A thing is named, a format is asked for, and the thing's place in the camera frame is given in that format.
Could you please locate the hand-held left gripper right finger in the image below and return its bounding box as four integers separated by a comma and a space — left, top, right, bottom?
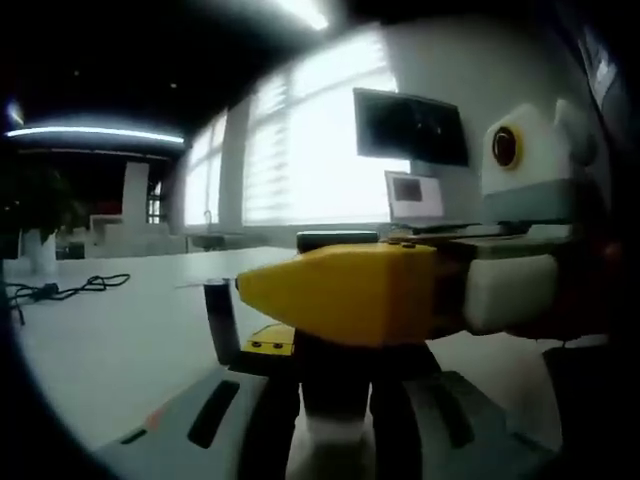
367, 339, 556, 480

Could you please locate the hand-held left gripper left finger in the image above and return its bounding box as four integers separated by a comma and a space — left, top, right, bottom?
94, 323, 301, 480

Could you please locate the short dark cosmetic bottle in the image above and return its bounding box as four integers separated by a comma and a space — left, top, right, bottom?
298, 334, 374, 442

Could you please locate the tall dark cosmetic bottle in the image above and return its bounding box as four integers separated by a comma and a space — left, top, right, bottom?
203, 278, 242, 366

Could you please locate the open laptop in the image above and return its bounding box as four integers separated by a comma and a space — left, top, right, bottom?
383, 169, 484, 237

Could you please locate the white table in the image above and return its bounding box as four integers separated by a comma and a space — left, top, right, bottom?
4, 245, 551, 451

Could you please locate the person in black shirt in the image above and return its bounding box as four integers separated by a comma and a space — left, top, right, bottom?
542, 99, 640, 480

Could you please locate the steel sink counter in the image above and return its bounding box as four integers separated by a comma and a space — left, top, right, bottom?
187, 209, 249, 251

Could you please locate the white office furniture row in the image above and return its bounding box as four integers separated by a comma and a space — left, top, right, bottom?
89, 214, 186, 259

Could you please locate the white pillar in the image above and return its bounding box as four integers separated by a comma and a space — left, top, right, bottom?
122, 160, 151, 226

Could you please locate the ceiling light strip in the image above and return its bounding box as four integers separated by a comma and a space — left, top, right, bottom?
269, 0, 331, 31
4, 124, 186, 146

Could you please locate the green plant in white pot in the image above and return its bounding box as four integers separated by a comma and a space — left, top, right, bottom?
0, 164, 89, 275

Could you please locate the black wall monitor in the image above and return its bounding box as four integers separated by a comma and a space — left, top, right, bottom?
352, 87, 471, 169

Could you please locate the black table cable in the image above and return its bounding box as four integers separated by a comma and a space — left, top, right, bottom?
4, 272, 132, 326

